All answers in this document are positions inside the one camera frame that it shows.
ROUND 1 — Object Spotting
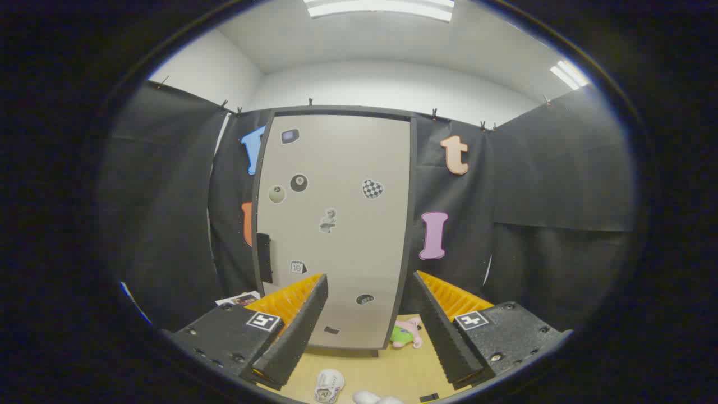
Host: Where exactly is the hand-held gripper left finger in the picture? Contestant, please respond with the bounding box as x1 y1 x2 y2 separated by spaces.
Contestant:
162 273 329 392

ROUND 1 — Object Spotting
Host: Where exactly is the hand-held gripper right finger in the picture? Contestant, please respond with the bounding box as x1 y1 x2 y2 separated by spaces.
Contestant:
413 270 574 391

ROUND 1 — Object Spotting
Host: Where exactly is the white shoe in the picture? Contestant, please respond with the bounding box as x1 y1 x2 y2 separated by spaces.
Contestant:
314 369 345 403
352 390 404 404

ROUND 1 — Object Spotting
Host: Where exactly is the grey shoe cabinet door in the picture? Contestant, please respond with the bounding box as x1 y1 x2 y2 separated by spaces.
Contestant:
257 113 413 350

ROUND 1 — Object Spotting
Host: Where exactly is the grey shoe cabinet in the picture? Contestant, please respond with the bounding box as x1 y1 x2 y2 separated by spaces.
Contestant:
251 105 419 357

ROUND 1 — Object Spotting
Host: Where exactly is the green pink plush toy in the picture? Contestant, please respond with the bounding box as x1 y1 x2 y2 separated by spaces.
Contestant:
390 316 424 349

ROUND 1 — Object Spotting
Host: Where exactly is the white book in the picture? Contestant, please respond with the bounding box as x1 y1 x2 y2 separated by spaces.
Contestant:
215 291 261 307

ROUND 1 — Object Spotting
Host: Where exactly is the black backdrop cloth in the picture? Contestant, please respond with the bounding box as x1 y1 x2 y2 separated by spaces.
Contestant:
101 79 637 337

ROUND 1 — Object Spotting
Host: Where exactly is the small ceiling light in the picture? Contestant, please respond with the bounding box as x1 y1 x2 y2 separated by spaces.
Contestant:
550 59 590 90

